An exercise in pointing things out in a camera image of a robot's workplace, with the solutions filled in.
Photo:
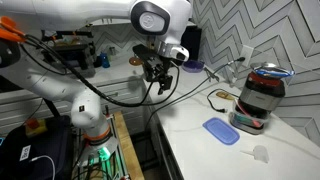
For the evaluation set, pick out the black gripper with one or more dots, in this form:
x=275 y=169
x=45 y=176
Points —
x=155 y=69

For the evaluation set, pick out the wooden spatula with hole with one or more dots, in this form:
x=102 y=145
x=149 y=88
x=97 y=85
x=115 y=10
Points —
x=225 y=95

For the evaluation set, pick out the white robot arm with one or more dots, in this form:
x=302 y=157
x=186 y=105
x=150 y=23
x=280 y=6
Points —
x=166 y=19

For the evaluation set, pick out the clear container with utensils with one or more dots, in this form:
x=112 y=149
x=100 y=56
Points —
x=253 y=124

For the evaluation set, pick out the purple bowl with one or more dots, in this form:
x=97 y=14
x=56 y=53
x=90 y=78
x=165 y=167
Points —
x=192 y=66

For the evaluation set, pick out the blue sippy bottle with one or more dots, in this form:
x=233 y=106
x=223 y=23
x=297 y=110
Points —
x=104 y=59

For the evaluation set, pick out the blue plastic container lid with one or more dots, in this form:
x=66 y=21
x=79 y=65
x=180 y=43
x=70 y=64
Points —
x=221 y=131

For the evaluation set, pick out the black steel blender base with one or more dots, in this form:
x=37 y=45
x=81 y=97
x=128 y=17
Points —
x=260 y=96

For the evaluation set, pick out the blue foil packet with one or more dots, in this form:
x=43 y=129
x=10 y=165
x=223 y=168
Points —
x=273 y=72

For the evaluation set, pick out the clear plastic measuring scoop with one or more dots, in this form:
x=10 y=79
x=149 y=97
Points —
x=259 y=153

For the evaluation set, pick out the yellow emergency stop box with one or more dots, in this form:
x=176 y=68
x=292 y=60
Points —
x=35 y=127

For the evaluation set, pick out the white wall outlet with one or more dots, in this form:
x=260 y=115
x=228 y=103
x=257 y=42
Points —
x=246 y=52

